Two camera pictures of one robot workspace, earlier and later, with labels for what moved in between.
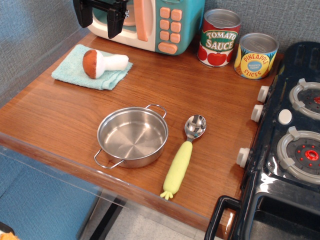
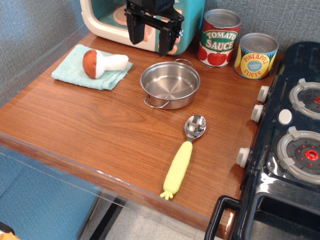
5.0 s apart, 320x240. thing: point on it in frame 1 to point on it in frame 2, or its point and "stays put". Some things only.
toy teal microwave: [165, 27] stays put
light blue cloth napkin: [68, 64] stays put
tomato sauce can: [218, 37] stays put
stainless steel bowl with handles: [134, 136] to [170, 85]
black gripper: [115, 19] to [160, 13]
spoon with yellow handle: [195, 126] stays put
